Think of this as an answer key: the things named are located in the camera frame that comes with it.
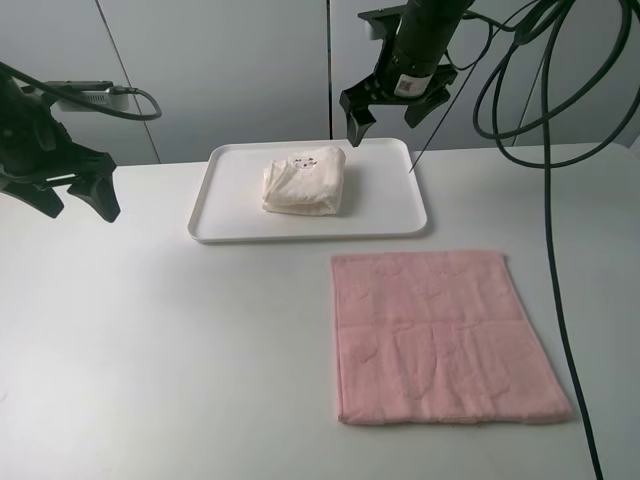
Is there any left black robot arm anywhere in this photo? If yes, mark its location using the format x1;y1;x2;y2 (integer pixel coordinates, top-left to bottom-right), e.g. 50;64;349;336
1;65;120;223

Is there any right grey black robot arm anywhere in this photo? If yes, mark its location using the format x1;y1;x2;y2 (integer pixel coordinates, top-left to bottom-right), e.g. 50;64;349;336
340;0;471;147

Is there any cream white towel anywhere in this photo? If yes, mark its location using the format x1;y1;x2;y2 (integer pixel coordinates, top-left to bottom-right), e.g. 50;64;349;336
262;146;346;216

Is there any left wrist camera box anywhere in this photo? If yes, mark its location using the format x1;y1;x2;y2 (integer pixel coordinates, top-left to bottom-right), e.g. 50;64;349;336
46;81;130;112

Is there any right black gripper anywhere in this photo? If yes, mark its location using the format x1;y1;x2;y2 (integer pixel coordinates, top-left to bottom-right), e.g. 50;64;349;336
339;62;458;147

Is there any white rectangular plastic tray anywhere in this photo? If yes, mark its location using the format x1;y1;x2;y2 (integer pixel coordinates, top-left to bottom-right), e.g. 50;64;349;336
187;138;427;243

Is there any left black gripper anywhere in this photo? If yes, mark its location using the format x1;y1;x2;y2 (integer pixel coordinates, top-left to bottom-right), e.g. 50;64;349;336
1;119;121;223

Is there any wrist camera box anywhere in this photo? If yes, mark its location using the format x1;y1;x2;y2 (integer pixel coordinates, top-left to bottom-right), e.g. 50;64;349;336
46;81;130;112
357;5;405;40

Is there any pink towel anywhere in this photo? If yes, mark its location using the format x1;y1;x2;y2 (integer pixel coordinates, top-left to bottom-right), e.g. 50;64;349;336
331;250;573;425

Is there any right arm black cable bundle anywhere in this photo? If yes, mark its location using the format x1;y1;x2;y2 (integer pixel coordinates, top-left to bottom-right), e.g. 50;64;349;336
472;0;640;480

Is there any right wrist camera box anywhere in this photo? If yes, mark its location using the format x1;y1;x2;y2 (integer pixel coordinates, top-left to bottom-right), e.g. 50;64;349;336
357;5;405;40

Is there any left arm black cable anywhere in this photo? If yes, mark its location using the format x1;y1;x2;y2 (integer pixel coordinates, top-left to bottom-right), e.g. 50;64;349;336
0;60;163;121

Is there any black cable tie tail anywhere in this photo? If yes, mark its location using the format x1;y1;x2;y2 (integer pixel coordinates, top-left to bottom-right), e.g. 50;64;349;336
407;49;484;175

